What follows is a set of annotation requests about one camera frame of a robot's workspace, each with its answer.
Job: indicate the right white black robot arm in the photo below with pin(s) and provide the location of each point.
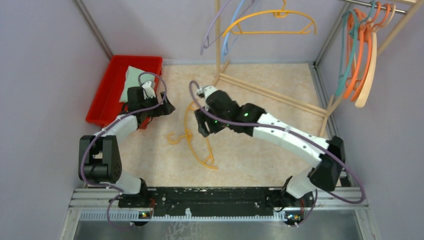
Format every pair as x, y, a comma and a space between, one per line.
220, 112

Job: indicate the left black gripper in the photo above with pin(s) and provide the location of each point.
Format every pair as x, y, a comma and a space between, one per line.
165, 108

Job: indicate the beige plastic hanger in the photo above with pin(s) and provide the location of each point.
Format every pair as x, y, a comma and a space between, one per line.
365, 87

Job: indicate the light green folded cloth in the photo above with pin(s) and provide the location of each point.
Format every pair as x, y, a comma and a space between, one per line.
131, 80

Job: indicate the teal plastic hanger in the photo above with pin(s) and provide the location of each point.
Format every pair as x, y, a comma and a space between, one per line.
353, 23

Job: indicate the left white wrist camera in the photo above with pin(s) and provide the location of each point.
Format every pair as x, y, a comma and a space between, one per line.
148, 90

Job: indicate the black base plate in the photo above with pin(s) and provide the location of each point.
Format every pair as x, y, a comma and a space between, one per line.
214, 201

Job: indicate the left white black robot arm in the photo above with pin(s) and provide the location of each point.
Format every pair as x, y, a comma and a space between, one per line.
99, 160

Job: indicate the orange plastic hanger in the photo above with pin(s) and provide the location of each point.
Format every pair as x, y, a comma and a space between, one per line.
358, 56
375, 18

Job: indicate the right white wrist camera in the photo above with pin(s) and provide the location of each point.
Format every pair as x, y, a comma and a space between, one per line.
206, 91

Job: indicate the red plastic tray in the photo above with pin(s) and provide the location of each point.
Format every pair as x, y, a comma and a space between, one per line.
106, 104

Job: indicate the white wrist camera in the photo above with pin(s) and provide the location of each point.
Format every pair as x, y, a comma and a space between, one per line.
148, 90
206, 91

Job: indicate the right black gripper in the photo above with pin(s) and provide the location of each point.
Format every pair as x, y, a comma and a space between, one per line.
202, 117

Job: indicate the wooden clothes rack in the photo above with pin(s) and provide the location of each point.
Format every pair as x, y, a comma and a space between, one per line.
384, 37

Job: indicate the aluminium frame rail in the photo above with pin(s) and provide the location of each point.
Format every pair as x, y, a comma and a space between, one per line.
102, 204

